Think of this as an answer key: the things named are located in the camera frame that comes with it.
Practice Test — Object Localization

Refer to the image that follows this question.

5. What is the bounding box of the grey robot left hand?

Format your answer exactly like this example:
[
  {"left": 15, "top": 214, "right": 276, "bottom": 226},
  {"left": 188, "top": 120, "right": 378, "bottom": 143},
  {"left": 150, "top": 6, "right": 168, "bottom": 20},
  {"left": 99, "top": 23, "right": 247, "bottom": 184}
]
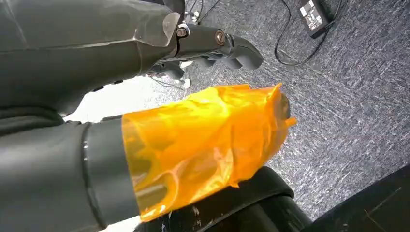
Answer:
[{"left": 0, "top": 0, "right": 297, "bottom": 232}]

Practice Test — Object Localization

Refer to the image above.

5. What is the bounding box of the black robot foot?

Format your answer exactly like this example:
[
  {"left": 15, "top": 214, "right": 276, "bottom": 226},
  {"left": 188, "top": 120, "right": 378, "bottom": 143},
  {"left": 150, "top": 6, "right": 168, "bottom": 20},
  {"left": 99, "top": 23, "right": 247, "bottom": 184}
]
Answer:
[{"left": 133, "top": 166, "right": 312, "bottom": 232}]

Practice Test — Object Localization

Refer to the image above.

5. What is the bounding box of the black labelled power brick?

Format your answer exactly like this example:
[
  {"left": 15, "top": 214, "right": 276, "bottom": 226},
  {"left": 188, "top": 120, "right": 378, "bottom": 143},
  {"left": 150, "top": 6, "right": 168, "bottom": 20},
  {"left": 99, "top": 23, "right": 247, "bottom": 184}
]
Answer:
[{"left": 297, "top": 0, "right": 335, "bottom": 39}]

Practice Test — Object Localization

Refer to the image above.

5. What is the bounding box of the black robot leg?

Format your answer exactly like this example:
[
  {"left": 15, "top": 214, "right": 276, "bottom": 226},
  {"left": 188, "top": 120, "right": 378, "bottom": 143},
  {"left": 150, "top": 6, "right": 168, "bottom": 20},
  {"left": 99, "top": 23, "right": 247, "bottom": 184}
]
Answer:
[{"left": 301, "top": 163, "right": 410, "bottom": 232}]

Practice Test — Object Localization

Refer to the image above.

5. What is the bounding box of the thin black floor cable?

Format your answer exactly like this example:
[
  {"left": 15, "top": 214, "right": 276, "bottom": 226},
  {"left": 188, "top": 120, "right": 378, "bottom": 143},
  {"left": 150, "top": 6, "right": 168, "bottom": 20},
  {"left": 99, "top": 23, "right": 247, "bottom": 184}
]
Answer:
[{"left": 274, "top": 0, "right": 343, "bottom": 67}]

